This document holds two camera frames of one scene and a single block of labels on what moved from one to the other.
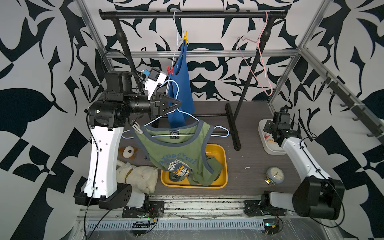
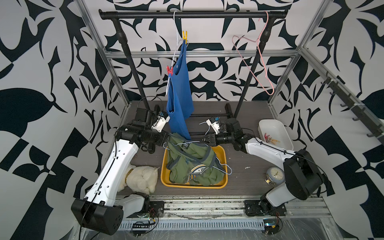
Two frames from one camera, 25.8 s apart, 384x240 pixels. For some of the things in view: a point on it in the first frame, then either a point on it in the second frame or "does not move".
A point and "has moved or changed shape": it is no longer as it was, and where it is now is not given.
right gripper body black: [271, 128] to [213, 139]
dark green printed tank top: [180, 149] has moved or changed shape
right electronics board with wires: [272, 227] does not move
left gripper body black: [154, 108] to [159, 138]
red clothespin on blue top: [170, 70] does not move
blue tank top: [181, 86] does not move
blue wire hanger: [172, 110] to [193, 141]
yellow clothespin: [185, 37] does not move
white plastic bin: [270, 146] does not move
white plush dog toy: [144, 178] does not move
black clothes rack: [232, 106] does not move
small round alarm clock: [274, 175] does not move
